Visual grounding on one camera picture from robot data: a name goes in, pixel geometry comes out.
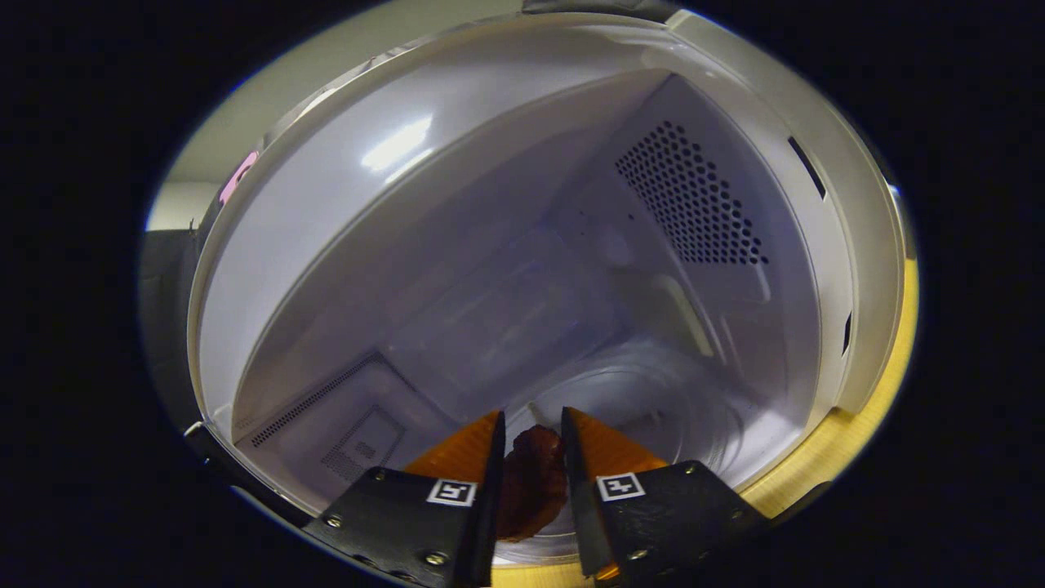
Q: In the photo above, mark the white toaster oven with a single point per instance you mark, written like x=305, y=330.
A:
x=490, y=245

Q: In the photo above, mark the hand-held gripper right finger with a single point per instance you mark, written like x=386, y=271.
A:
x=578, y=506

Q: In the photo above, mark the reddish-brown meat piece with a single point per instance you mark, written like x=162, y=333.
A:
x=531, y=482

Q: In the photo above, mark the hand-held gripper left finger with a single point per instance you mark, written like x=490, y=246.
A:
x=490, y=506

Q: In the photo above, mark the black backdrop cloth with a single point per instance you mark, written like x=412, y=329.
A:
x=163, y=327

